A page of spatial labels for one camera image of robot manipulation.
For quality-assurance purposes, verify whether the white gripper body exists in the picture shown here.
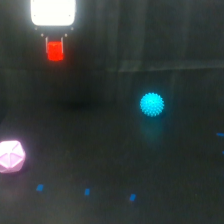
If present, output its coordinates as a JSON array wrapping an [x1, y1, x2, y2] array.
[[30, 0, 77, 37]]

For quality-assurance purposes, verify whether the thin gripper finger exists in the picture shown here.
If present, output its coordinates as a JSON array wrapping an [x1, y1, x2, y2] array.
[[61, 36, 64, 54], [45, 36, 49, 53]]

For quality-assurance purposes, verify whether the red hexagonal block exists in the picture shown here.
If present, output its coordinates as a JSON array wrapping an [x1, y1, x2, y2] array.
[[47, 42, 64, 61]]

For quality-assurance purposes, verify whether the black backdrop curtain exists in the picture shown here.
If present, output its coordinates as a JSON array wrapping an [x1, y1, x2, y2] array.
[[0, 0, 224, 111]]

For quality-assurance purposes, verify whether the cyan spiky ball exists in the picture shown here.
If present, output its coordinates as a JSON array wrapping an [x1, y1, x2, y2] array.
[[140, 93, 164, 117]]

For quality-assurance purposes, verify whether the pink polyhedron ball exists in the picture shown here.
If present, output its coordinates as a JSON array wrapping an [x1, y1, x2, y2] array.
[[0, 140, 26, 173]]

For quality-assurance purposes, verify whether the blue tape marker left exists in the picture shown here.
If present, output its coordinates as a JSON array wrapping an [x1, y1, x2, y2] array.
[[36, 184, 44, 191]]

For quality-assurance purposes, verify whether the blue tape marker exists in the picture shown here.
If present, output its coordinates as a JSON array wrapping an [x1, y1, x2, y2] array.
[[129, 194, 136, 202], [216, 133, 224, 137], [84, 189, 90, 196], [36, 184, 44, 191]]

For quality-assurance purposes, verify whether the blue tape marker middle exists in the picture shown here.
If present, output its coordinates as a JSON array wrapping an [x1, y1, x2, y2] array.
[[84, 189, 90, 196]]

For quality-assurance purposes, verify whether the blue tape marker far right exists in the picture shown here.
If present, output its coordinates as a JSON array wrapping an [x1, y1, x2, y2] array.
[[216, 133, 224, 137]]

